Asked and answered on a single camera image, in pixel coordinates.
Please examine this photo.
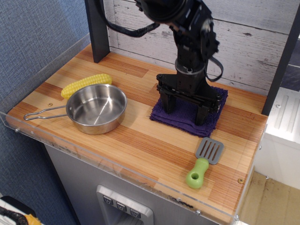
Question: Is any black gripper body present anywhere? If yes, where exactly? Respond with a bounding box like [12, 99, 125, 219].
[157, 69, 222, 112]

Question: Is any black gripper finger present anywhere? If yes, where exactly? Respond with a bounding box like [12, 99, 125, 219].
[160, 93, 176, 114]
[195, 105, 210, 126]

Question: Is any purple towel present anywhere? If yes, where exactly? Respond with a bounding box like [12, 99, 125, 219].
[150, 87, 228, 137]

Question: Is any small metal pot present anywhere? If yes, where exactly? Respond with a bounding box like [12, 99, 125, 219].
[23, 84, 128, 135]

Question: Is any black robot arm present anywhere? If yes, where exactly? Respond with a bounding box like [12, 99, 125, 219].
[136, 0, 224, 125]

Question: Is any yellow toy corn cob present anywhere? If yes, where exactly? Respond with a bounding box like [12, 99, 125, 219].
[61, 74, 112, 99]

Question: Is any white side appliance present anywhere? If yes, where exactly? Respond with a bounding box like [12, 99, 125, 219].
[254, 88, 300, 189]

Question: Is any grey toy fridge cabinet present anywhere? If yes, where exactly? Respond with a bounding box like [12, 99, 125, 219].
[45, 145, 214, 225]

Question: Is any silver dispenser button panel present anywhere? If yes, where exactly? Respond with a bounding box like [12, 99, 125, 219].
[96, 185, 154, 225]

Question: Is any yellow object bottom left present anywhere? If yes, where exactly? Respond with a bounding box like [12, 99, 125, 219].
[24, 214, 42, 225]

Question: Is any grey spatula green handle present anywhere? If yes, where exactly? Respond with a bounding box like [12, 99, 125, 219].
[186, 137, 224, 189]

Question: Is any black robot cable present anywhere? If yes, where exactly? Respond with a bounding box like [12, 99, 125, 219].
[99, 9, 160, 38]

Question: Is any dark right upright post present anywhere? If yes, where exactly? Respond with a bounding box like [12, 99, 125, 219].
[261, 6, 300, 116]

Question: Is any dark upright post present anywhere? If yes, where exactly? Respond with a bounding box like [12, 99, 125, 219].
[84, 0, 110, 63]
[261, 6, 300, 116]

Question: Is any dark left upright post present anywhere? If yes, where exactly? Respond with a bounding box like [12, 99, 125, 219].
[84, 0, 110, 63]

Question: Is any black braided hose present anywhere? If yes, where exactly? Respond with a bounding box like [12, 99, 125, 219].
[0, 206, 30, 225]

